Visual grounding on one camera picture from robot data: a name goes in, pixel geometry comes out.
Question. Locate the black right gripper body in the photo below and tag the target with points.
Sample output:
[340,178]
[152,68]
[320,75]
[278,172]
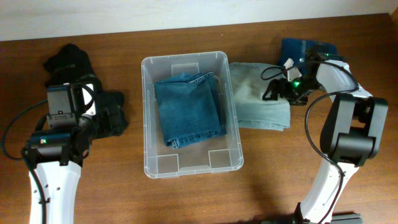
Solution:
[298,94]

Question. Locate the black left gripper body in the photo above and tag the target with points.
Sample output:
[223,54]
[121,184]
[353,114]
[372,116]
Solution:
[104,122]

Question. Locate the teal taped cloth bundle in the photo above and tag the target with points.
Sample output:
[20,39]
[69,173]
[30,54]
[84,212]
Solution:
[300,53]

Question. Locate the light blue jeans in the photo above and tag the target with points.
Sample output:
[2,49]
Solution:
[248,88]

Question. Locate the dark blue jeans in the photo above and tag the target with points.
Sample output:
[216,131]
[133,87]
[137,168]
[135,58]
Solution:
[189,109]

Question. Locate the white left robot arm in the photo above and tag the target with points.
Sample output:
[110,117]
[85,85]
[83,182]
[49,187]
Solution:
[55,152]

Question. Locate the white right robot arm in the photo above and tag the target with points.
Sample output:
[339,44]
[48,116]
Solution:
[352,131]

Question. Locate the black folded garment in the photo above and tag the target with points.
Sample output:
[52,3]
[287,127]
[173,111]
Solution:
[72,65]

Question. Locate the clear plastic storage bin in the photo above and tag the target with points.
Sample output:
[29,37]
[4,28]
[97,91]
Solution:
[220,154]

